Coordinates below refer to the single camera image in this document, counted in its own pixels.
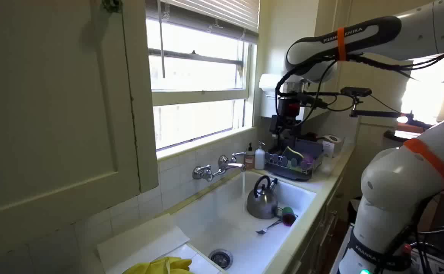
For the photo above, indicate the black camera on stand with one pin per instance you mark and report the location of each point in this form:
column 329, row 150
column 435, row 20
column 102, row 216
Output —
column 356, row 91

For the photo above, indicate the yellow rubber glove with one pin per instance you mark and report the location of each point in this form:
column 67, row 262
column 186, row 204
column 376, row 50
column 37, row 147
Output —
column 164, row 265

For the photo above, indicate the dish drying rack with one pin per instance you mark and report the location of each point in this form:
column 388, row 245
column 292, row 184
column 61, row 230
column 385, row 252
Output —
column 295, row 160

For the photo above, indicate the window with white frame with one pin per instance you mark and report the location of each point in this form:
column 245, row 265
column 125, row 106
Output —
column 201, row 62

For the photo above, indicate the dark soap pump bottle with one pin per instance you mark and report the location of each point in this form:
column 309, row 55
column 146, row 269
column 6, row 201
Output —
column 250, row 157

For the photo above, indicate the steel kettle black handle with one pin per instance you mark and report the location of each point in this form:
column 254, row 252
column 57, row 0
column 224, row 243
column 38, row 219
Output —
column 262, row 199

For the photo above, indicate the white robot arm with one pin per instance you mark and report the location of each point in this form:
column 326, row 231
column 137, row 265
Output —
column 397, row 182

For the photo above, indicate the white soap pump bottle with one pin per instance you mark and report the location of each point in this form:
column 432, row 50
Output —
column 260, row 157

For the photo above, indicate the cream wall cabinet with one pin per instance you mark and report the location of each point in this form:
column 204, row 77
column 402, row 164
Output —
column 76, row 125

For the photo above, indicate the white paper towel dispenser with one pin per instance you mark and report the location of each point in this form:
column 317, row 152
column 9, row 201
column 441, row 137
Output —
column 266, row 86

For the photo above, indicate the chrome sink drain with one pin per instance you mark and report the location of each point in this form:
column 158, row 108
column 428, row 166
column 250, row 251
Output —
column 221, row 257

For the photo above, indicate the white ceramic sink basin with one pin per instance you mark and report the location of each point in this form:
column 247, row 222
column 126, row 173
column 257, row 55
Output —
column 219, row 220

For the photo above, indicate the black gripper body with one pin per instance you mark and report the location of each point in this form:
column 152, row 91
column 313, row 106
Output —
column 288, row 109

